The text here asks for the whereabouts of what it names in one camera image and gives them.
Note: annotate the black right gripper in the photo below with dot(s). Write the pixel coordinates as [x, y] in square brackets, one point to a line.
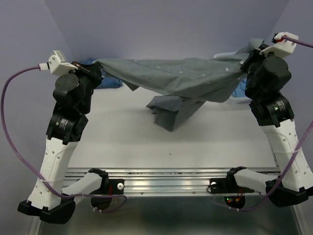
[255, 56]

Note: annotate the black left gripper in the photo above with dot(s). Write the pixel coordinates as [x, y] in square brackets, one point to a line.
[93, 70]

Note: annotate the grey long sleeve shirt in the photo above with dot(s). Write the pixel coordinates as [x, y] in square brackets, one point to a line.
[182, 85]

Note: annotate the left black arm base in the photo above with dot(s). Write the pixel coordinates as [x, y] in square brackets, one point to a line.
[115, 187]

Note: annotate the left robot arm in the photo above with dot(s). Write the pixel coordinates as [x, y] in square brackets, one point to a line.
[48, 200]

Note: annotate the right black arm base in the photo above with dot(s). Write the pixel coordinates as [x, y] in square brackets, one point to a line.
[218, 185]

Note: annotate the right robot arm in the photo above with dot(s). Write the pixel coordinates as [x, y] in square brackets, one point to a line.
[267, 73]

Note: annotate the folded blue checked shirt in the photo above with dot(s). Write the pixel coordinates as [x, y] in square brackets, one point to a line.
[108, 82]

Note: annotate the white plastic laundry basket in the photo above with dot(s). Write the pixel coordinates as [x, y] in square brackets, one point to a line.
[224, 54]

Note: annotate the light blue crumpled shirt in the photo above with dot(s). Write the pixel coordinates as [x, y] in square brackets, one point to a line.
[239, 92]

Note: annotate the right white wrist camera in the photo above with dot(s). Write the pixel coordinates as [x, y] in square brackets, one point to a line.
[284, 45]

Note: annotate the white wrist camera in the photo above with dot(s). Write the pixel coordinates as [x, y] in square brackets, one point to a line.
[57, 64]
[284, 45]

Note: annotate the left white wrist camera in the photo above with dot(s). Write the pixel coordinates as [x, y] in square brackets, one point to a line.
[57, 64]

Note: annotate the aluminium mounting rail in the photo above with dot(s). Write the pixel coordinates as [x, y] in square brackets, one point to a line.
[149, 182]

